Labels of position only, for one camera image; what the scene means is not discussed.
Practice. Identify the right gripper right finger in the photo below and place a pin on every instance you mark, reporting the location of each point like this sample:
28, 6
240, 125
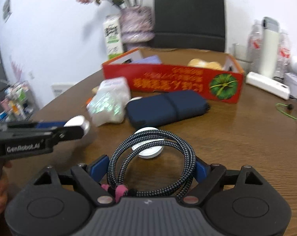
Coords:
237, 201

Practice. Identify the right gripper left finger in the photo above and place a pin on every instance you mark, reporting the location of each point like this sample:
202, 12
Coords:
55, 202

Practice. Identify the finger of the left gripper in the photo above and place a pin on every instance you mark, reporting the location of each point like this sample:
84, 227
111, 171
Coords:
50, 124

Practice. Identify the beige eraser block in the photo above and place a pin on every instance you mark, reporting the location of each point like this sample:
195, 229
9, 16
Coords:
95, 89

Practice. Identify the iridescent plastic bag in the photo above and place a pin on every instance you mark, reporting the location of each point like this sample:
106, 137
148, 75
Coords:
106, 108

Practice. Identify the navy blue glasses case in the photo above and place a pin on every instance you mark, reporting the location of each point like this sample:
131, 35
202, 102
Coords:
166, 108

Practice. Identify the purple woven cloth pouch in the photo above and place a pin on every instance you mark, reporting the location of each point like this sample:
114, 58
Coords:
152, 60

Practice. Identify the yellow white plush toy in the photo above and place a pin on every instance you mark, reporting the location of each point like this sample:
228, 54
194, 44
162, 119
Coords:
198, 63

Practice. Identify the white round cap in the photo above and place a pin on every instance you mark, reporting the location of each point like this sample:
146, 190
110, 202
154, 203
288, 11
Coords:
81, 121

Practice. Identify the clear plastic wipes pack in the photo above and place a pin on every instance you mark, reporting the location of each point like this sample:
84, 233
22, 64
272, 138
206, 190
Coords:
117, 86

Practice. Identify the person left hand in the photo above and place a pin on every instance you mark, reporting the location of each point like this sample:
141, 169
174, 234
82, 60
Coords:
4, 183

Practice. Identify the white green milk carton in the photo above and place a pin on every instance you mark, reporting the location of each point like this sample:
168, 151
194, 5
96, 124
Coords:
113, 38

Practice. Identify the white power bank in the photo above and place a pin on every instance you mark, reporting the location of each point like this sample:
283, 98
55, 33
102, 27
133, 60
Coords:
269, 85

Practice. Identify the red cardboard box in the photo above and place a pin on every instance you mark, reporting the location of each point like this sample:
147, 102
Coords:
174, 74

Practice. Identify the white floral tin box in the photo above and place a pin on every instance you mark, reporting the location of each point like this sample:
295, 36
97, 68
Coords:
291, 81

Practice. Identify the purple ceramic vase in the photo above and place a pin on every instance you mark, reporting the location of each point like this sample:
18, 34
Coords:
137, 27

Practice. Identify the clear glass cup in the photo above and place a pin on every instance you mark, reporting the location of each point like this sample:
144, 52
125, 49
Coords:
239, 52

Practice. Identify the right clear water bottle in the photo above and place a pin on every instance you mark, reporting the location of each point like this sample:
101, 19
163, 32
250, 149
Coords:
283, 57

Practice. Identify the clear water bottle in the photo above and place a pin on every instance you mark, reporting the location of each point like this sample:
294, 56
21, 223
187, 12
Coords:
283, 57
254, 46

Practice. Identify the left clear water bottle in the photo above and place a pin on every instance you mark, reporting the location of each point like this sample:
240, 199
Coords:
254, 46

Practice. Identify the white thermos bottle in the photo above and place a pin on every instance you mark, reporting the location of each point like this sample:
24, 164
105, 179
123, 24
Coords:
269, 47

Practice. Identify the black paper bag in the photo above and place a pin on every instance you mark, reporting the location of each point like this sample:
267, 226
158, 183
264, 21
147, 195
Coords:
190, 24

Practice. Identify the white wall panel box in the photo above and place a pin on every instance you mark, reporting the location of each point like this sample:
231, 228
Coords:
60, 88

